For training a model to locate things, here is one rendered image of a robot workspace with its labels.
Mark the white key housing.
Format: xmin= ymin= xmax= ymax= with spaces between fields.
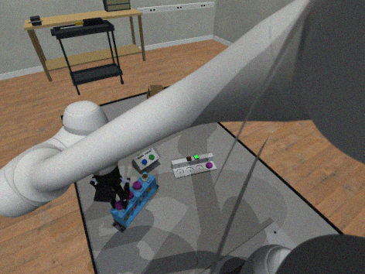
xmin=132 ymin=147 xmax=160 ymax=175

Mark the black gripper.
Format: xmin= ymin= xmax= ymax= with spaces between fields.
xmin=90 ymin=166 xmax=130 ymax=210

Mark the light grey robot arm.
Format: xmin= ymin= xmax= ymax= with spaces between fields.
xmin=0 ymin=0 xmax=365 ymax=274

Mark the brown cardboard box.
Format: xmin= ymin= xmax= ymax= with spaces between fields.
xmin=147 ymin=85 xmax=162 ymax=99

